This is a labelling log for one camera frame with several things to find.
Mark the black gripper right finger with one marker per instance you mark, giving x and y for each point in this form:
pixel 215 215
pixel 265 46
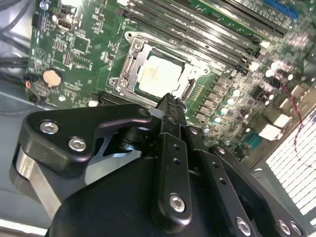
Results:
pixel 217 172

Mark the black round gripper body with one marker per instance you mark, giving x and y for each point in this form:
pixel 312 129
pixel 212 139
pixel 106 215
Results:
pixel 111 205

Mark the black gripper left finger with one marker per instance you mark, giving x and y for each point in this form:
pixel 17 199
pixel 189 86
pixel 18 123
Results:
pixel 74 123

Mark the metal socket cover frame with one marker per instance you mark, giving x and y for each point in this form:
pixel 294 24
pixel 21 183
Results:
pixel 130 64

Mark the silver-topped CPU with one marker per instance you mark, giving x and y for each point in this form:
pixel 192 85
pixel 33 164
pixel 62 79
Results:
pixel 160 76

